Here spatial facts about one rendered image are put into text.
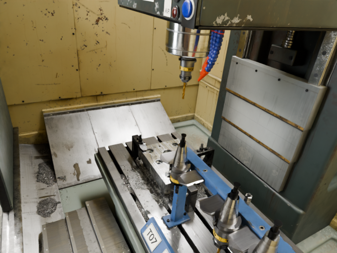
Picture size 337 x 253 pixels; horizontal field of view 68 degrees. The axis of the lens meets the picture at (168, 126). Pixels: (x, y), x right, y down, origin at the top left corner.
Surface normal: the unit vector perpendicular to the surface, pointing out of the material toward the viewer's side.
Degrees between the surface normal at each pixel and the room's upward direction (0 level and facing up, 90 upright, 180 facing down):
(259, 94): 90
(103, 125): 24
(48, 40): 90
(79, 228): 8
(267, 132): 90
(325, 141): 90
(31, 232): 17
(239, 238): 0
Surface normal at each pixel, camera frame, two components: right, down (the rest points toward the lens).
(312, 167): -0.88, 0.17
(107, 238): 0.02, -0.92
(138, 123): 0.26, -0.61
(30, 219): 0.33, -0.88
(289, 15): 0.47, 0.46
